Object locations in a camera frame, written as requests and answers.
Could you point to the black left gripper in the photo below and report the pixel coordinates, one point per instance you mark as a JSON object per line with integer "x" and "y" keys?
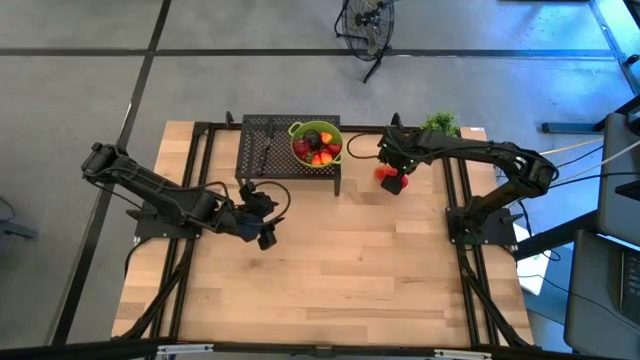
{"x": 252, "y": 215}

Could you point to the black aluminium table frame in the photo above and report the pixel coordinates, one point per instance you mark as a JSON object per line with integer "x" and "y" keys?
{"x": 220, "y": 126}

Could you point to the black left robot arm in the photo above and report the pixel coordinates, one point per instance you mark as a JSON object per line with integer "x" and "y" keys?
{"x": 150, "y": 187}

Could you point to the red orange toy pepper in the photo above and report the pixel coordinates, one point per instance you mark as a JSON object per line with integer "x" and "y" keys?
{"x": 384, "y": 172}

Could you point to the grey cabinet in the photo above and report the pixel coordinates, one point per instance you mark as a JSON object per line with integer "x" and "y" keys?
{"x": 590, "y": 300}

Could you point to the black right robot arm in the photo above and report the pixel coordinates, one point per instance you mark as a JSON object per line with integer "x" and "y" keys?
{"x": 490, "y": 155}

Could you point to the black floor fan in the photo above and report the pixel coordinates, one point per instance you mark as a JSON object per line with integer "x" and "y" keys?
{"x": 367, "y": 20}

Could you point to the grey floor bracket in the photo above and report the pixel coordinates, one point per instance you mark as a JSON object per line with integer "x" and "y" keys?
{"x": 15, "y": 231}

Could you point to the dark green toy avocado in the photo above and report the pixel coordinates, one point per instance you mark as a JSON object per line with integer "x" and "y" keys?
{"x": 313, "y": 137}

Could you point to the long-stemmed red toy strawberry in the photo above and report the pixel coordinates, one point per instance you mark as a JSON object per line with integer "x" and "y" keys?
{"x": 334, "y": 148}

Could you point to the silver aluminium bracket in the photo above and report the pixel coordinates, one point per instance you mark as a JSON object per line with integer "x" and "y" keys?
{"x": 462, "y": 354}
{"x": 185, "y": 348}

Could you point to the white paper sheet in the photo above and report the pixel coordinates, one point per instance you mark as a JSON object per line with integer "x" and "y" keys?
{"x": 532, "y": 275}

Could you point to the green plant in white pot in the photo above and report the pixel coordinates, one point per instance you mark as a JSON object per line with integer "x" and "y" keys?
{"x": 442, "y": 121}

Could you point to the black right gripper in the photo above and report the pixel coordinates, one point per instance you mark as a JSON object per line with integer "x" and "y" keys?
{"x": 400, "y": 147}

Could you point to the grey desk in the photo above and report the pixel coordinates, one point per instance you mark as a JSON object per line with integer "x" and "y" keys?
{"x": 617, "y": 200}

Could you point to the black rig crossbar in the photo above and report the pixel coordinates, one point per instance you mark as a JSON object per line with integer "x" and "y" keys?
{"x": 75, "y": 350}

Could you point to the green plastic colander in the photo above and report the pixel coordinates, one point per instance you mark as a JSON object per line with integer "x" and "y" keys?
{"x": 330, "y": 128}

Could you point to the black perforated metal shelf rack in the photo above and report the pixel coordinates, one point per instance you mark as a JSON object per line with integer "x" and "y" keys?
{"x": 250, "y": 150}

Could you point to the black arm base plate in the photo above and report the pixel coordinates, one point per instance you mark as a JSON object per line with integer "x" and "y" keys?
{"x": 492, "y": 232}
{"x": 150, "y": 230}

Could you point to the dark keyboard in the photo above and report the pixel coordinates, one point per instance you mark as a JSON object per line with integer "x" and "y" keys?
{"x": 631, "y": 280}

